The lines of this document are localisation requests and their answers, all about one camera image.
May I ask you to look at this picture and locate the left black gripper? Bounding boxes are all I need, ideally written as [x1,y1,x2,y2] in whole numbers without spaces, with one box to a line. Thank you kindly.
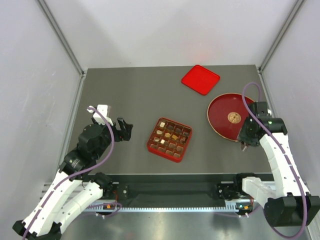
[93,115,133,159]

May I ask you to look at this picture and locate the metal tongs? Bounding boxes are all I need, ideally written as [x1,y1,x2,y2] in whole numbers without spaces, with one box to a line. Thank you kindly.
[241,142,249,152]

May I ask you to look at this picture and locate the tan chocolate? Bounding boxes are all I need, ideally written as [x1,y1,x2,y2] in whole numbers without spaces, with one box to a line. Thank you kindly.
[164,132,171,138]

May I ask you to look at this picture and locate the red square box lid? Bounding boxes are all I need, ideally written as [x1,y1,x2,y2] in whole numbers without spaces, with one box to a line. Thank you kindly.
[181,65,221,96]

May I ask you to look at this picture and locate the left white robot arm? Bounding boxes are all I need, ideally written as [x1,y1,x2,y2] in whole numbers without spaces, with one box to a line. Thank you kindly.
[12,118,133,240]

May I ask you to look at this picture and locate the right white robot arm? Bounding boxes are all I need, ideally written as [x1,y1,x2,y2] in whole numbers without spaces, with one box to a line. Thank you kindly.
[233,101,320,227]

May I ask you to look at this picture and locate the red chocolate box tray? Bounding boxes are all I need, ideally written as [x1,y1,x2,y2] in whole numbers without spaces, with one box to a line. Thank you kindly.
[146,117,193,163]

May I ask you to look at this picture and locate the round red plate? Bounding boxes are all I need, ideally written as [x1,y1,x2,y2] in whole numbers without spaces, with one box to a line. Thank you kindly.
[207,93,249,142]

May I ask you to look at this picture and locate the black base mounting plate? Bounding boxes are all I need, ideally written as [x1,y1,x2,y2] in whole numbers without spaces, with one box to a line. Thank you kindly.
[102,173,249,208]

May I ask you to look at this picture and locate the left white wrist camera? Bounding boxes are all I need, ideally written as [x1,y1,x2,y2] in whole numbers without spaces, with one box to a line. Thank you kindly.
[86,104,114,126]

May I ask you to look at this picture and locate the aluminium front rail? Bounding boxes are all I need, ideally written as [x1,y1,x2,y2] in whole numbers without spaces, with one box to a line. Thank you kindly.
[39,181,313,213]

